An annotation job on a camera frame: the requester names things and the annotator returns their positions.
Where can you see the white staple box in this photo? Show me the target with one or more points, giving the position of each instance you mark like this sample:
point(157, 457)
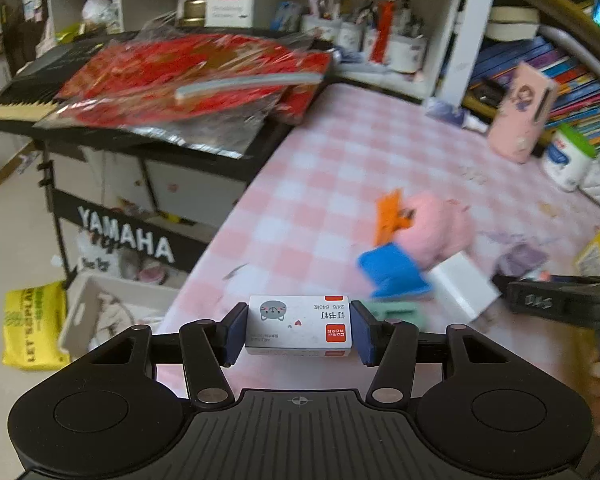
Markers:
point(300, 325)

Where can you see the white plastic bag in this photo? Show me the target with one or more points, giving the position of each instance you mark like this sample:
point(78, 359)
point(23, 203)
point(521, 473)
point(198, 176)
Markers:
point(100, 10)

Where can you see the pink checked tablecloth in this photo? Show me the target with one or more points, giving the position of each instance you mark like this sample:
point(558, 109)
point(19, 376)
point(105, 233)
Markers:
point(330, 185)

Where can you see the grey strip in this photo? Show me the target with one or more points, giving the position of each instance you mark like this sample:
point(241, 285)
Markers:
point(240, 85)

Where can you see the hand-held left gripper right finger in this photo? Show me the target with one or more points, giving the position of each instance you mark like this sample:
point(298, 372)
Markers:
point(362, 332)

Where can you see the clear small bottle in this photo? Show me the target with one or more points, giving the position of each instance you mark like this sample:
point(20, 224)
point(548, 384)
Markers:
point(450, 112)

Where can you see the gold tin can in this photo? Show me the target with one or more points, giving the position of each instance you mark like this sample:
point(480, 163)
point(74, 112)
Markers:
point(195, 10)

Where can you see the green flat object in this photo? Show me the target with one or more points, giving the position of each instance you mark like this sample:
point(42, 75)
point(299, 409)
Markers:
point(397, 312)

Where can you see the grey purple pouch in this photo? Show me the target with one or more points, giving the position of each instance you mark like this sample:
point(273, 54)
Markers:
point(522, 259)

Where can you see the black electronic keyboard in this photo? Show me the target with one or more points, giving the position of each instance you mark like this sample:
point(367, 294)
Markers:
point(25, 90)

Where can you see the pink plush chick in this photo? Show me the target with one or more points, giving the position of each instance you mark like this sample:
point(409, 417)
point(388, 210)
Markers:
point(435, 230)

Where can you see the white storage bin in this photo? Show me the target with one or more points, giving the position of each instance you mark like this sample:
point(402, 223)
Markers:
point(80, 305)

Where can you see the red packets in plastic bag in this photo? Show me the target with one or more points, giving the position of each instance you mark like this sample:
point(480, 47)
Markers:
point(155, 75)

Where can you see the white shelf unit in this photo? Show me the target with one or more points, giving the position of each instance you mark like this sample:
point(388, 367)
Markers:
point(460, 35)

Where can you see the yellow bag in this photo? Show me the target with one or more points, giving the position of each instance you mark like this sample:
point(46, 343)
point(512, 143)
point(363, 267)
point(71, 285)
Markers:
point(35, 325)

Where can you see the black keyboard stand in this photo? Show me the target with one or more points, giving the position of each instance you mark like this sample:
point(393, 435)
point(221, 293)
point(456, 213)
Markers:
point(125, 240)

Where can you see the white can with green lid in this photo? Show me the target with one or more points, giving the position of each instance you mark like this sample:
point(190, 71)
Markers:
point(567, 157)

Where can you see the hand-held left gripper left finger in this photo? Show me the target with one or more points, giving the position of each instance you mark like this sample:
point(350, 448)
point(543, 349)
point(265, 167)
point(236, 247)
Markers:
point(237, 332)

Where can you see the white pen cup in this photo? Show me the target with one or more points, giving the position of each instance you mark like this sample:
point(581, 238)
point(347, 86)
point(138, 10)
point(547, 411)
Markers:
point(405, 54)
point(317, 26)
point(350, 37)

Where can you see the blue plastic block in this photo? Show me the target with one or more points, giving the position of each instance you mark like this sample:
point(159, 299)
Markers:
point(395, 270)

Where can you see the row of books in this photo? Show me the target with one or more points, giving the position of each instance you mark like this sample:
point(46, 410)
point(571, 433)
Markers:
point(570, 75)

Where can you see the pink pen holder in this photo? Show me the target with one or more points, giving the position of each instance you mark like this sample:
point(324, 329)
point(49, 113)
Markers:
point(522, 110)

